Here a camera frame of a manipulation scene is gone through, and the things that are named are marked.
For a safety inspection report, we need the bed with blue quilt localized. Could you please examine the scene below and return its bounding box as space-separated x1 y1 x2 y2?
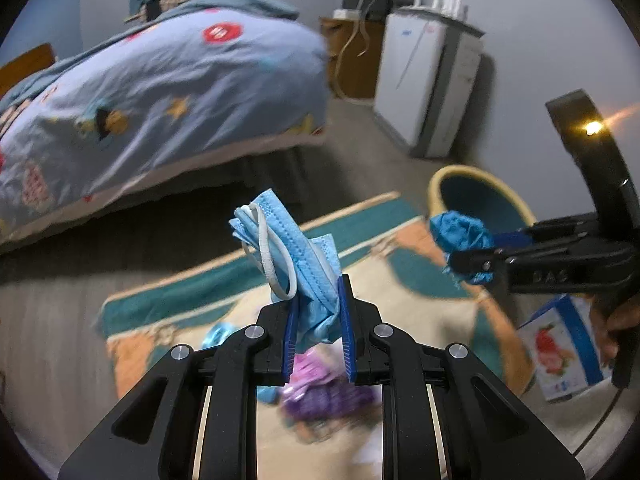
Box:
0 0 329 242

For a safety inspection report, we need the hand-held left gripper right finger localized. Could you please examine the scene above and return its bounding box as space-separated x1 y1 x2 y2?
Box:
337 275 587 480

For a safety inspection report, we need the blue white strawberry box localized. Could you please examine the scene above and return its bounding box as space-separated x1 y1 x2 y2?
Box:
515 294 614 404

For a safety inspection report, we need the purple packet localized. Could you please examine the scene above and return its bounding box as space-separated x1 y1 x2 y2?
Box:
279 382 382 424

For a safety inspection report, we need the white router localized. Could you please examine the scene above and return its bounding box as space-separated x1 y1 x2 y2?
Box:
410 0 472 19

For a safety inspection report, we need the pink wrapper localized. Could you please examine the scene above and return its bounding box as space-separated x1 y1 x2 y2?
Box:
290 355 334 391

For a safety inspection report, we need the blue face mask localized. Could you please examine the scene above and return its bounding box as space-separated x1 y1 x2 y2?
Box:
202 322 239 354
229 190 347 357

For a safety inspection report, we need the white air purifier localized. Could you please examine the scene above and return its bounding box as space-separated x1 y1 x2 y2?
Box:
372 7 486 159

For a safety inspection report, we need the blue glove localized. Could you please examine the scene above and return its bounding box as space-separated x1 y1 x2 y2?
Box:
429 210 499 287

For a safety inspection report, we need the yellow blue waste bin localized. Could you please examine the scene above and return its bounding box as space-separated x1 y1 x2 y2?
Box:
428 165 537 242

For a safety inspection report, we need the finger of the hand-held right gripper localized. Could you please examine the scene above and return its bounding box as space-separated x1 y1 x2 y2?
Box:
491 211 602 252
446 246 510 276

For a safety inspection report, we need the white cable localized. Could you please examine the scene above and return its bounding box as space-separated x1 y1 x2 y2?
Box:
334 10 372 104

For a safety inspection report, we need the patterned teal orange mat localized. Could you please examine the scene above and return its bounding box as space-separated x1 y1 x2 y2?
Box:
97 191 536 480

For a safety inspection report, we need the person's right hand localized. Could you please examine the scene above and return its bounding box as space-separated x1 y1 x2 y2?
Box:
589 294 640 372

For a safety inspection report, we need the wooden cabinet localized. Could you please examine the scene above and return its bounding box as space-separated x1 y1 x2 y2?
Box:
320 10 384 102

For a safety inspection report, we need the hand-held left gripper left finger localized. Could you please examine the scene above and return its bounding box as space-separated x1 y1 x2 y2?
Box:
57 304 301 480

